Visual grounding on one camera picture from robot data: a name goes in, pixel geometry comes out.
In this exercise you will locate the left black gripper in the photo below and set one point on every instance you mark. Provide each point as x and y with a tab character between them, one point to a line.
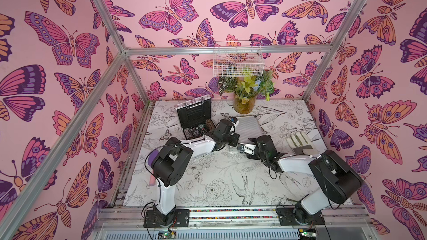
236	139

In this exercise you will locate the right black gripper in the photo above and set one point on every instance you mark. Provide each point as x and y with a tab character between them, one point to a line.
255	146

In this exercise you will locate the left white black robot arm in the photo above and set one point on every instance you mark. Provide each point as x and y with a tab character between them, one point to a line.
170	161

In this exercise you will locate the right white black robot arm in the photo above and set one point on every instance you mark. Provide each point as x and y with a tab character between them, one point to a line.
336	179

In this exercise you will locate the black orange chip stack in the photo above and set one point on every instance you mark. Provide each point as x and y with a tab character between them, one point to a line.
210	126

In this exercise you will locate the potted green plant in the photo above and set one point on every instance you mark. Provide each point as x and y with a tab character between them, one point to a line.
247	89

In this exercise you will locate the purple egg-shaped object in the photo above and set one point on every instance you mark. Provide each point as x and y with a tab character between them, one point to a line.
152	156

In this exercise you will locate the white wire basket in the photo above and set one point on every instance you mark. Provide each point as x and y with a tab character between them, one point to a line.
238	61

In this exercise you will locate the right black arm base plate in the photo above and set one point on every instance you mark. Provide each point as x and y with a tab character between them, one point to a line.
297	217

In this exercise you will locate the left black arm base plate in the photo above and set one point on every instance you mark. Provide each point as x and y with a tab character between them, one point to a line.
166	218

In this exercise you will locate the aluminium front rail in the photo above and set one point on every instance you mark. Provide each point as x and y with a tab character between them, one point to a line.
347	215

